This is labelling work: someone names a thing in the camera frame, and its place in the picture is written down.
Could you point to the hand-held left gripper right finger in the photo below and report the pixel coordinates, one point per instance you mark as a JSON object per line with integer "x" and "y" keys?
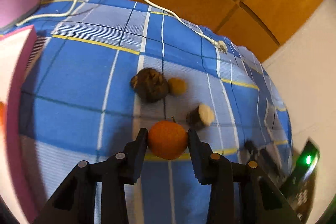
{"x": 197, "y": 161}

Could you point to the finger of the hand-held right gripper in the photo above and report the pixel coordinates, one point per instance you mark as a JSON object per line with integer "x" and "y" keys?
{"x": 262, "y": 158}

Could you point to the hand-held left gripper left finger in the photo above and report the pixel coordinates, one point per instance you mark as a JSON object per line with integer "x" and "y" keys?
{"x": 140, "y": 158}

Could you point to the small orange with stem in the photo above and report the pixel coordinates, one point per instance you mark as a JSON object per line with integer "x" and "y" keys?
{"x": 168, "y": 140}

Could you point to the pink storage box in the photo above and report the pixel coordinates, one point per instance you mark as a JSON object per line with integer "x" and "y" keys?
{"x": 13, "y": 69}

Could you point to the cut taro piece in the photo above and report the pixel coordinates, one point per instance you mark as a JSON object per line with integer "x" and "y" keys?
{"x": 202, "y": 115}

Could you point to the knobby dark taro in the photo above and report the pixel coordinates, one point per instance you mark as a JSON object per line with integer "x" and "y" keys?
{"x": 149, "y": 85}

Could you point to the small yellowish round fruit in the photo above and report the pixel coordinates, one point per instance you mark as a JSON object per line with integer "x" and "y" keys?
{"x": 177, "y": 86}

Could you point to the blue plaid bed sheet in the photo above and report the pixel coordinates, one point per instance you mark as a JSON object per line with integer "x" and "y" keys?
{"x": 78, "y": 77}

